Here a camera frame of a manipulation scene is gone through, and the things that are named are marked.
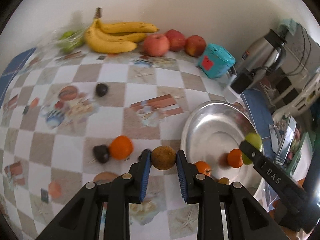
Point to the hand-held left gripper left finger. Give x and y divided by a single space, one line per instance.
146 177

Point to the black power adapter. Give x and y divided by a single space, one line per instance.
242 83

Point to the red apple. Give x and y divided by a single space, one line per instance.
176 40
195 45
156 45

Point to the brown sapodilla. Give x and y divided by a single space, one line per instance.
224 181
163 158

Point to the steel thermos jug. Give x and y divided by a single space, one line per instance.
260 52

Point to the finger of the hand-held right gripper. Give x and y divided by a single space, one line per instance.
270 171

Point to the white plastic basket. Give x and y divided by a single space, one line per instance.
300 100

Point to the smartphone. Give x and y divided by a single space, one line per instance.
286 140

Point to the orange mandarin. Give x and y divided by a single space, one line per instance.
121 147
235 158
203 168

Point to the orange packet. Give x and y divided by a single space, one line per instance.
302 183

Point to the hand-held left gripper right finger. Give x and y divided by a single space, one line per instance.
181 177

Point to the light teal cloth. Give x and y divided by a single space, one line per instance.
288 25

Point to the clear bag of green pears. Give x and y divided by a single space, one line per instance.
68 41

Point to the round metal plate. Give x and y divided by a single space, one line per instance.
215 130

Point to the green mango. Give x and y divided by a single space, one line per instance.
255 140

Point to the teal plastic box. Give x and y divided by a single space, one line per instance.
217 60

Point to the grey cardboard box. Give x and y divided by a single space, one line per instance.
302 52

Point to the yellow banana bunch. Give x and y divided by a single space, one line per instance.
112 43

